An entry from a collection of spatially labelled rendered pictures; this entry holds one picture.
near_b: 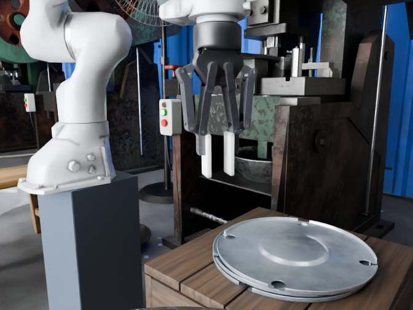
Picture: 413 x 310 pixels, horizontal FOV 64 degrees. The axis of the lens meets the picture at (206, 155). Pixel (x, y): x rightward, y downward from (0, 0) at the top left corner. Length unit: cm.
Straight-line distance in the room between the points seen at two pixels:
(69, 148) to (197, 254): 37
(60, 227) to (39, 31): 44
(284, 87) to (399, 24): 132
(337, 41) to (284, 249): 96
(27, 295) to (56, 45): 83
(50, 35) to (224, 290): 63
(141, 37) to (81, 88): 174
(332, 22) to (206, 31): 99
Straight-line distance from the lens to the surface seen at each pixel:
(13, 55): 397
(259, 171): 125
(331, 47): 144
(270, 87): 119
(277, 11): 128
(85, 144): 81
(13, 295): 135
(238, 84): 123
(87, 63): 80
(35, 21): 84
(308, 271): 61
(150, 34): 256
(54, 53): 85
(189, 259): 66
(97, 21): 81
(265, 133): 109
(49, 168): 79
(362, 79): 144
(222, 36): 51
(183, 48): 347
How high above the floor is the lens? 67
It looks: 11 degrees down
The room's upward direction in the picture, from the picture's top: straight up
